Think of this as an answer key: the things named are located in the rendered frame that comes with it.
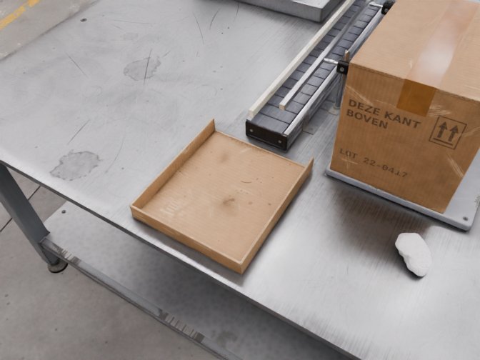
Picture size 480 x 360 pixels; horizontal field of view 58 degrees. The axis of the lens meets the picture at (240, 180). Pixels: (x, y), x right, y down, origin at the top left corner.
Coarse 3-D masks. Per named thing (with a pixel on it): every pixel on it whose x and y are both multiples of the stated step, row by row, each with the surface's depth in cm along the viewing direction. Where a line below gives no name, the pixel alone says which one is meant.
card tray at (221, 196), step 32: (192, 160) 98; (224, 160) 98; (256, 160) 98; (288, 160) 97; (160, 192) 92; (192, 192) 92; (224, 192) 92; (256, 192) 92; (288, 192) 87; (160, 224) 84; (192, 224) 87; (224, 224) 86; (256, 224) 86; (224, 256) 78
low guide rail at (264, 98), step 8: (352, 0) 128; (344, 8) 125; (336, 16) 122; (328, 24) 119; (320, 32) 116; (312, 40) 114; (320, 40) 117; (304, 48) 112; (312, 48) 114; (296, 56) 109; (304, 56) 112; (296, 64) 109; (288, 72) 106; (280, 80) 103; (272, 88) 101; (264, 96) 99; (256, 104) 98; (256, 112) 98
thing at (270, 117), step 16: (384, 0) 134; (352, 16) 128; (368, 16) 128; (336, 32) 123; (352, 32) 122; (320, 48) 118; (336, 48) 118; (304, 64) 113; (288, 80) 109; (320, 80) 108; (272, 96) 105; (304, 96) 104; (272, 112) 101; (288, 112) 101; (272, 128) 98
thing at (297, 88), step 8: (368, 0) 117; (360, 8) 115; (360, 16) 114; (352, 24) 111; (344, 32) 108; (336, 40) 105; (328, 48) 103; (320, 56) 101; (312, 64) 99; (320, 64) 100; (312, 72) 98; (304, 80) 95; (296, 88) 94; (288, 96) 92; (280, 104) 90; (288, 104) 92
